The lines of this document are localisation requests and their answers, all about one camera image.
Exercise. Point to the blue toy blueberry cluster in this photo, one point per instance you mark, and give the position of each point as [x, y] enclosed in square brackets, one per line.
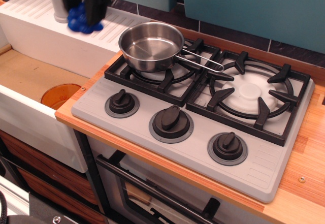
[77, 21]

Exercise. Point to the stainless steel pan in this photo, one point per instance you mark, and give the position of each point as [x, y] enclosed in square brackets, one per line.
[154, 47]

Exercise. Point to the black left stove knob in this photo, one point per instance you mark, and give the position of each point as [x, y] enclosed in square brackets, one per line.
[122, 104]

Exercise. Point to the black stove knob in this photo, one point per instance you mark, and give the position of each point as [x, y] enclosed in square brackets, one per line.
[122, 104]
[171, 125]
[227, 149]

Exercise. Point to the black middle stove knob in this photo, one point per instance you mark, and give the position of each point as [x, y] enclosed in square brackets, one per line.
[171, 125]

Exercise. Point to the grey toy stove top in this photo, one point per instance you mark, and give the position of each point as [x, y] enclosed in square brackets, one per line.
[258, 176]

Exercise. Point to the black right stove knob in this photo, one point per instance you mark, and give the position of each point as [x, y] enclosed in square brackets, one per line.
[227, 149]

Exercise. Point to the grey toy faucet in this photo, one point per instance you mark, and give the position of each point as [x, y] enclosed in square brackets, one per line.
[60, 13]

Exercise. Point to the white sink unit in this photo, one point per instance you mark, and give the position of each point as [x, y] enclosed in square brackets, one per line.
[39, 53]

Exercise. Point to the black left burner grate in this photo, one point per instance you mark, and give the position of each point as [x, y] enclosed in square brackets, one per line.
[174, 85]

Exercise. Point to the black burner grate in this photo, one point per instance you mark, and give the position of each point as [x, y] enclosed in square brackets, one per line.
[174, 85]
[261, 99]

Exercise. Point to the black right burner grate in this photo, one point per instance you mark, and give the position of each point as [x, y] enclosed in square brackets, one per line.
[261, 99]

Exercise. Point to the teal cabinet right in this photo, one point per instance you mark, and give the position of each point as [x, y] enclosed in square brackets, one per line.
[295, 22]

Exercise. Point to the wooden drawer fronts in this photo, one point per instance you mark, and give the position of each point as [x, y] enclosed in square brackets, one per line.
[52, 181]

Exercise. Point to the oven door with handle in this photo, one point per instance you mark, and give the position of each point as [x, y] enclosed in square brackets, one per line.
[145, 194]

